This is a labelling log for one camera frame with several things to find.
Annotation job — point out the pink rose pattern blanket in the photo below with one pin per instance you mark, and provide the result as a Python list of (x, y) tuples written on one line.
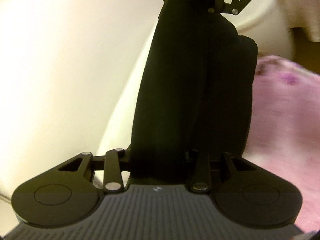
[(284, 132)]

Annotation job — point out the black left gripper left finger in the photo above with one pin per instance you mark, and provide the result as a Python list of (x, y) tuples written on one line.
[(70, 191)]

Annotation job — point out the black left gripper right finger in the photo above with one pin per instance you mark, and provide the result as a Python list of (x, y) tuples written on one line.
[(242, 191)]

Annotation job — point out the black zip-up jacket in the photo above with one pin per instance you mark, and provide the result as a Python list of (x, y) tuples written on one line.
[(196, 91)]

